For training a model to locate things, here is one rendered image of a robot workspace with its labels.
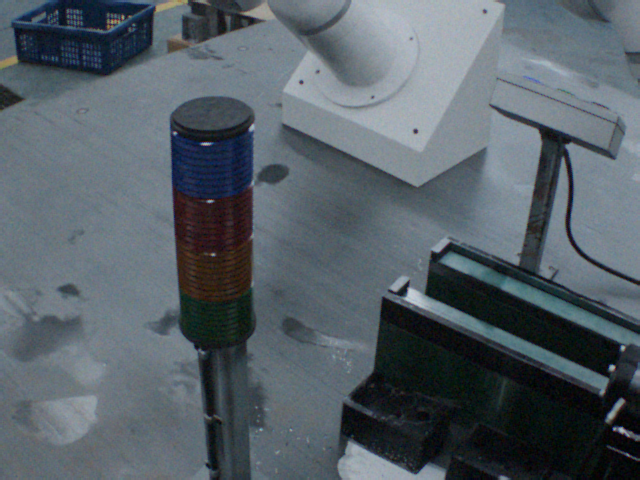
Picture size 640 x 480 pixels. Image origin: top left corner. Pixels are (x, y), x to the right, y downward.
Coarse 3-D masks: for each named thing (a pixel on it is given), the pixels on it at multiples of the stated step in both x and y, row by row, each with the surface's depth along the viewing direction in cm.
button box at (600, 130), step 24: (504, 72) 102; (504, 96) 102; (528, 96) 101; (552, 96) 99; (528, 120) 101; (552, 120) 99; (576, 120) 97; (600, 120) 96; (576, 144) 103; (600, 144) 96
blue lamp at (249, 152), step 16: (176, 144) 58; (192, 144) 57; (208, 144) 57; (224, 144) 57; (240, 144) 58; (176, 160) 59; (192, 160) 58; (208, 160) 58; (224, 160) 58; (240, 160) 59; (176, 176) 60; (192, 176) 58; (208, 176) 58; (224, 176) 58; (240, 176) 59; (192, 192) 59; (208, 192) 59; (224, 192) 59
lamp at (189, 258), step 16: (176, 240) 63; (176, 256) 65; (192, 256) 62; (208, 256) 62; (224, 256) 62; (240, 256) 63; (192, 272) 63; (208, 272) 63; (224, 272) 63; (240, 272) 64; (192, 288) 64; (208, 288) 64; (224, 288) 64; (240, 288) 65
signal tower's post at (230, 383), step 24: (216, 96) 61; (192, 120) 58; (216, 120) 58; (240, 120) 58; (216, 360) 70; (240, 360) 71; (216, 384) 72; (240, 384) 73; (216, 408) 74; (240, 408) 74; (216, 432) 76; (240, 432) 76; (216, 456) 78; (240, 456) 78
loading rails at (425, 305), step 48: (432, 288) 99; (480, 288) 95; (528, 288) 93; (384, 336) 92; (432, 336) 88; (480, 336) 85; (528, 336) 93; (576, 336) 89; (624, 336) 87; (432, 384) 91; (480, 384) 87; (528, 384) 83; (576, 384) 79; (528, 432) 86; (576, 432) 81
